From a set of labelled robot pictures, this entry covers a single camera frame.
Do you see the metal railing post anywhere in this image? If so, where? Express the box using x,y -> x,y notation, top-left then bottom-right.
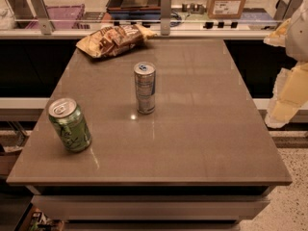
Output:
31,0 -> 54,35
161,0 -> 171,36
274,0 -> 303,23

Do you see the middle metal railing post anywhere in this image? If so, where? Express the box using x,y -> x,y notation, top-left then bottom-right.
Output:
161,0 -> 171,36

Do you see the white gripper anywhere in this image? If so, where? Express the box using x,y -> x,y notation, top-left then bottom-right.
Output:
264,0 -> 308,128

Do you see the cardboard box with label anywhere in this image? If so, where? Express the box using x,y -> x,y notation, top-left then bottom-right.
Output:
206,0 -> 246,19

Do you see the purple plastic crate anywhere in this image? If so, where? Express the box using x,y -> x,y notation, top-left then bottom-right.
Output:
25,3 -> 87,30

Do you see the left metal railing post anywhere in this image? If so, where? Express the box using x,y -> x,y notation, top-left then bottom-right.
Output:
31,0 -> 54,35

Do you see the silver blue energy drink can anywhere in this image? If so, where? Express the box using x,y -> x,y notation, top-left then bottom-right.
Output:
134,62 -> 156,115

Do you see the right metal railing post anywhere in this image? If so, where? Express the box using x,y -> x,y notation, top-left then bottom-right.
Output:
274,0 -> 303,23

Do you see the green soda can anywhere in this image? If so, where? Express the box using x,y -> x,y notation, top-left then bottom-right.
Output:
48,98 -> 91,152

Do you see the brown chip bag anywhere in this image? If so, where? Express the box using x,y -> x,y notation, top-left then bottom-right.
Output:
76,24 -> 156,59

